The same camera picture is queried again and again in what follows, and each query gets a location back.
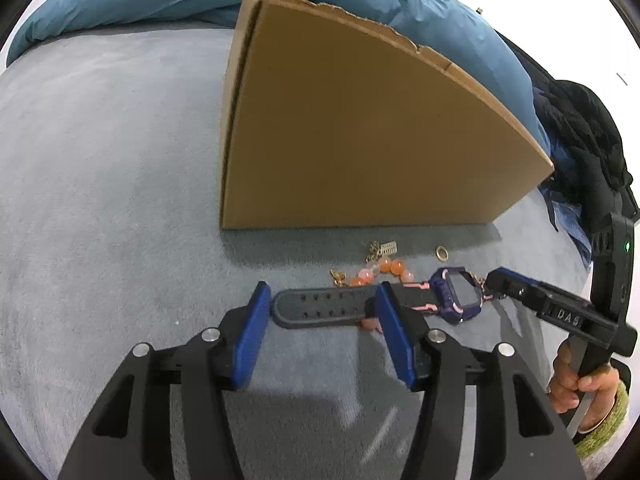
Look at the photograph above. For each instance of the dark blue cloth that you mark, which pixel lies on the dark blue cloth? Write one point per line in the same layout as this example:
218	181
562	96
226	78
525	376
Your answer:
565	215

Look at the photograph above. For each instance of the black jacket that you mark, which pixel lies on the black jacket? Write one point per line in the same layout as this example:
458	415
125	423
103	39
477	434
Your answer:
580	130

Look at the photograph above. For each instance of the brown cardboard box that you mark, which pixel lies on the brown cardboard box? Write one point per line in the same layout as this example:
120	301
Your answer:
360	125

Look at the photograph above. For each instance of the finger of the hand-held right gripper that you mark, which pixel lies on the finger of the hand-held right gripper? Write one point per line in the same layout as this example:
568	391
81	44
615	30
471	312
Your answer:
510	285

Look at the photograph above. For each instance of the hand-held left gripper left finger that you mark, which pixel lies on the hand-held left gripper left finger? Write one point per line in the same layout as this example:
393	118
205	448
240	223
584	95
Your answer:
250	340

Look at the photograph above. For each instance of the person's right forearm green sleeve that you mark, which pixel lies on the person's right forearm green sleeve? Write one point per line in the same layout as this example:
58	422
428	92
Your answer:
612	420

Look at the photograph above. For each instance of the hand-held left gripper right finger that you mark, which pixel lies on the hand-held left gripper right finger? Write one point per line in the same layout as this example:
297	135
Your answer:
395	335

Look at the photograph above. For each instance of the person's right hand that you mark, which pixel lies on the person's right hand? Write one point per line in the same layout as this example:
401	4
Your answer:
592	395

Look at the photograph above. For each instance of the grey bed blanket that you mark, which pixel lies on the grey bed blanket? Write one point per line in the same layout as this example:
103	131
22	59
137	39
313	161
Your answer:
110	185

